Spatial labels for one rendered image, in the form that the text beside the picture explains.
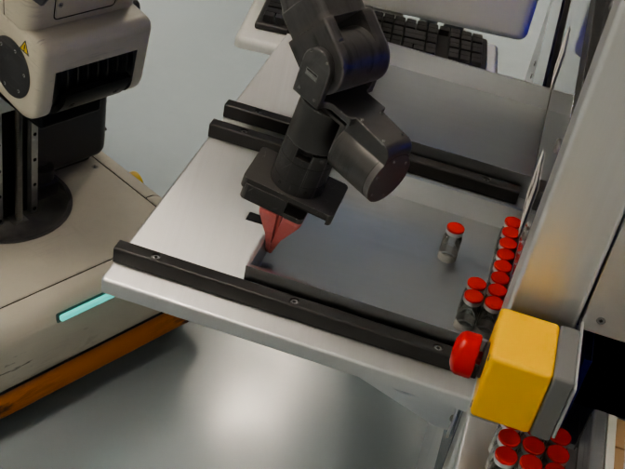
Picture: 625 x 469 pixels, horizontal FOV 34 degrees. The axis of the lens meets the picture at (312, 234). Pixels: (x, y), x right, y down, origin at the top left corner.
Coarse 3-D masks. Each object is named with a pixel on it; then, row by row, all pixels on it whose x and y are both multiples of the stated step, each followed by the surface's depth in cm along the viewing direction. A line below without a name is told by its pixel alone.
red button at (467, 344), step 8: (464, 336) 90; (472, 336) 90; (480, 336) 90; (456, 344) 90; (464, 344) 89; (472, 344) 89; (480, 344) 89; (456, 352) 89; (464, 352) 89; (472, 352) 89; (480, 352) 90; (456, 360) 89; (464, 360) 89; (472, 360) 89; (480, 360) 90; (456, 368) 90; (464, 368) 89; (472, 368) 89; (464, 376) 90
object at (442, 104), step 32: (416, 64) 156; (448, 64) 154; (384, 96) 149; (416, 96) 150; (448, 96) 152; (480, 96) 154; (512, 96) 154; (544, 96) 153; (416, 128) 143; (448, 128) 144; (480, 128) 146; (512, 128) 147; (448, 160) 134; (480, 160) 133; (512, 160) 141
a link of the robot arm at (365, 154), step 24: (312, 48) 96; (312, 72) 97; (312, 96) 98; (336, 96) 99; (360, 96) 101; (360, 120) 98; (384, 120) 99; (336, 144) 99; (360, 144) 98; (384, 144) 96; (408, 144) 98; (336, 168) 101; (360, 168) 98; (384, 168) 97; (360, 192) 100; (384, 192) 101
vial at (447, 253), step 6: (444, 234) 118; (450, 234) 117; (456, 234) 117; (462, 234) 118; (444, 240) 118; (450, 240) 118; (456, 240) 118; (444, 246) 119; (450, 246) 118; (456, 246) 118; (438, 252) 120; (444, 252) 119; (450, 252) 119; (456, 252) 119; (438, 258) 120; (444, 258) 119; (450, 258) 119; (456, 258) 120
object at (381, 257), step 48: (432, 192) 127; (288, 240) 118; (336, 240) 120; (384, 240) 121; (432, 240) 123; (480, 240) 124; (288, 288) 108; (336, 288) 113; (384, 288) 114; (432, 288) 116; (432, 336) 106
